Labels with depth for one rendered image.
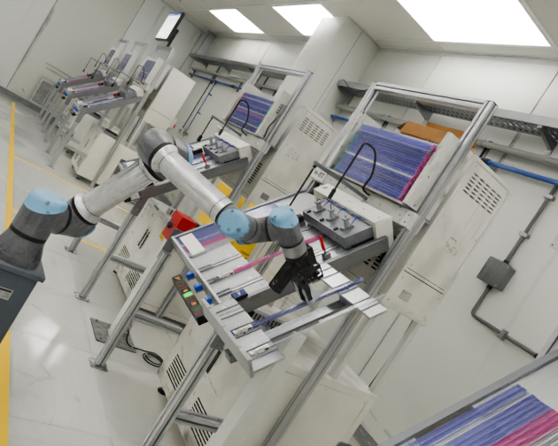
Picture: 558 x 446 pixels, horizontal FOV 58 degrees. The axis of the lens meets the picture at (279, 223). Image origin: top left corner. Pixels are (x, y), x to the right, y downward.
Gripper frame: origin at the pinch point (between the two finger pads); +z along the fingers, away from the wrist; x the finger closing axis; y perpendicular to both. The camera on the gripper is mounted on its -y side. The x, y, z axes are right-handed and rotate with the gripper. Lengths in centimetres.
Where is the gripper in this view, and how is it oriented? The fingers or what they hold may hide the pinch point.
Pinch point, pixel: (306, 303)
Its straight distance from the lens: 164.7
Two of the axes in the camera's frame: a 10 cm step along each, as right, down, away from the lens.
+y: 8.2, -4.8, 2.9
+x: -4.9, -3.6, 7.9
